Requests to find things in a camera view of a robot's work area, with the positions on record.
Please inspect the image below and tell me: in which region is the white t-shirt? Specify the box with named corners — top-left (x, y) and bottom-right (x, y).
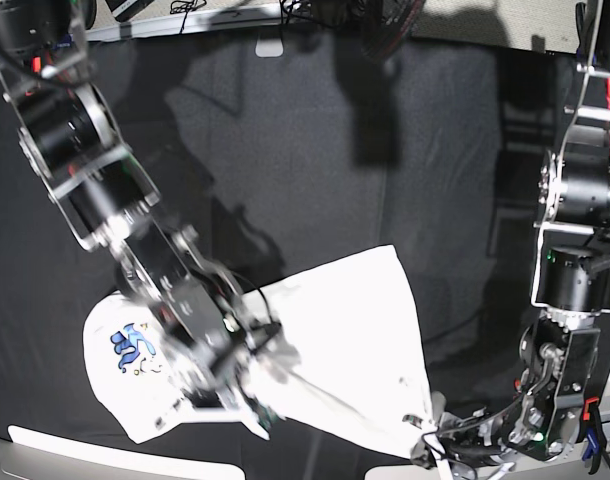
top-left (83, 246), bottom-right (432, 458)

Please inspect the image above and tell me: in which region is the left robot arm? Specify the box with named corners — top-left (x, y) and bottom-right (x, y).
top-left (411, 1), bottom-right (610, 479)

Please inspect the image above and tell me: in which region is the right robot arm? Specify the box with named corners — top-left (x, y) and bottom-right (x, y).
top-left (0, 1), bottom-right (281, 422)

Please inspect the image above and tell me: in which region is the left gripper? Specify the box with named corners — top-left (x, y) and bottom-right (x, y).
top-left (409, 407), bottom-right (518, 479)

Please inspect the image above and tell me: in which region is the dark box top left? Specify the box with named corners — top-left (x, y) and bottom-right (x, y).
top-left (105, 0), bottom-right (153, 23)

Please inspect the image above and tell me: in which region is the black table cloth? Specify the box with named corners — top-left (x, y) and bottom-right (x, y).
top-left (0, 31), bottom-right (576, 449)

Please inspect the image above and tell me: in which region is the black red cable bundle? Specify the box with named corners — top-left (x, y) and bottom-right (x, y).
top-left (357, 0), bottom-right (426, 65)

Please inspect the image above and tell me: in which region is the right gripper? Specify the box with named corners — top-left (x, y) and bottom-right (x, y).
top-left (154, 279), bottom-right (282, 415)

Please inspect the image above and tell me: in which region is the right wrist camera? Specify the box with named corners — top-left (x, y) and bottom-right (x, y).
top-left (220, 386), bottom-right (279, 441)

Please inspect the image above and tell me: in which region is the black cable on floor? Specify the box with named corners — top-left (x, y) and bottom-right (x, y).
top-left (168, 0), bottom-right (206, 35)

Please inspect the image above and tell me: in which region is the blue red clamp bottom right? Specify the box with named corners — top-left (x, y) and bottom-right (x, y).
top-left (582, 397), bottom-right (602, 475)

